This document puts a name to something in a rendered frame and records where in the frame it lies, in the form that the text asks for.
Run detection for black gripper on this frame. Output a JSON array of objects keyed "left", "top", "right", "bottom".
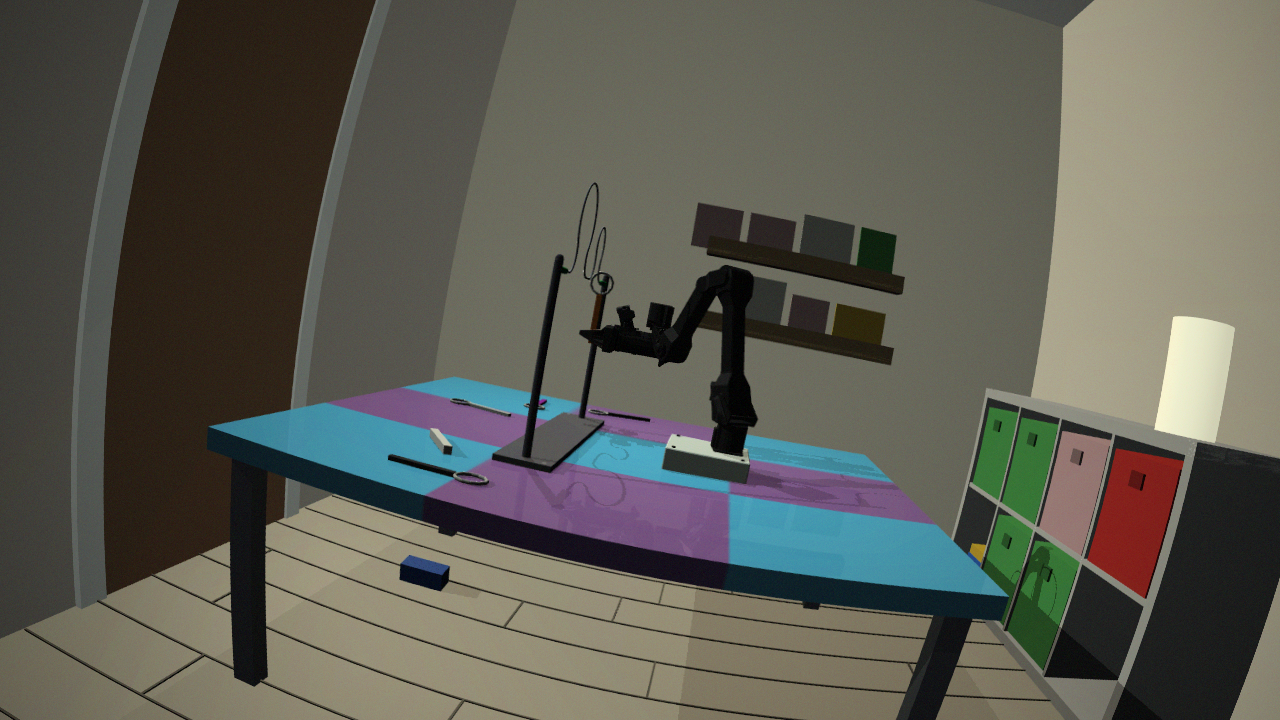
[{"left": 579, "top": 325, "right": 645, "bottom": 355}]

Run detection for grey loop with flat handle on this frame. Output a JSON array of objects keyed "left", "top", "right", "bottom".
[{"left": 451, "top": 398, "right": 511, "bottom": 416}]

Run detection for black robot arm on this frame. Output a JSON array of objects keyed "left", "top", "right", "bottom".
[{"left": 641, "top": 265, "right": 758, "bottom": 457}]

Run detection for grey ring with black handle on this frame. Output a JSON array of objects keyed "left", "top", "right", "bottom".
[
  {"left": 588, "top": 409, "right": 650, "bottom": 421},
  {"left": 388, "top": 454, "right": 489, "bottom": 486}
]

